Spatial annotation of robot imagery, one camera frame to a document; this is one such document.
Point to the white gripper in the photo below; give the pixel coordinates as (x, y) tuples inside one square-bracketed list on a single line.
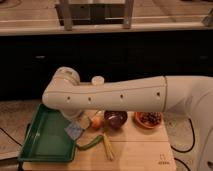
[(83, 120)]

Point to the blue sponge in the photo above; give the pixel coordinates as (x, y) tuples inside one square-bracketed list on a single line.
[(74, 130)]

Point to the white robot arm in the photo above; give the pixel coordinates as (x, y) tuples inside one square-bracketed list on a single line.
[(190, 95)]

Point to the green plastic tray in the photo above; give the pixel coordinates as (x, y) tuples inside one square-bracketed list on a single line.
[(46, 139)]

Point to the orange fruit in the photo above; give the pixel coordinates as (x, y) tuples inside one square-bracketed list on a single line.
[(96, 122)]

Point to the dark red bowl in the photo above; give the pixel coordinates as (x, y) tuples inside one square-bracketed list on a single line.
[(115, 119)]

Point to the yellow corn cob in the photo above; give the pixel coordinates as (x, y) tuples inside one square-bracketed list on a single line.
[(108, 148)]

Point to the white round container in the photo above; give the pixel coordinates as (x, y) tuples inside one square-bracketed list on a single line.
[(97, 80)]

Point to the orange bowl with food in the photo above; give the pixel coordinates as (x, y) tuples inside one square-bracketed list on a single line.
[(148, 120)]

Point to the wooden stool legs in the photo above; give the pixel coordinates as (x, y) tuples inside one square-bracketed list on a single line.
[(72, 13)]

